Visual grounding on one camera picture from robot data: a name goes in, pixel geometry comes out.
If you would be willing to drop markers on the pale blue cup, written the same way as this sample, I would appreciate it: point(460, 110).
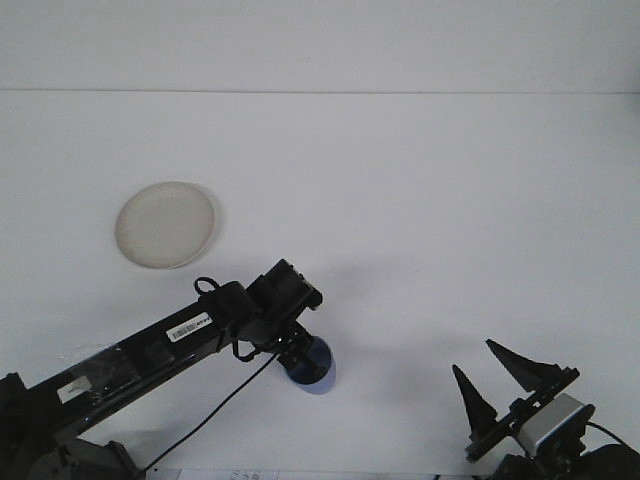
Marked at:
point(320, 382)

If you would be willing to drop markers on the pale round plate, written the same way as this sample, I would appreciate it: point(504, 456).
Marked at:
point(165, 225)

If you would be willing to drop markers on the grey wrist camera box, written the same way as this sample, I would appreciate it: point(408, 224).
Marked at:
point(555, 420)

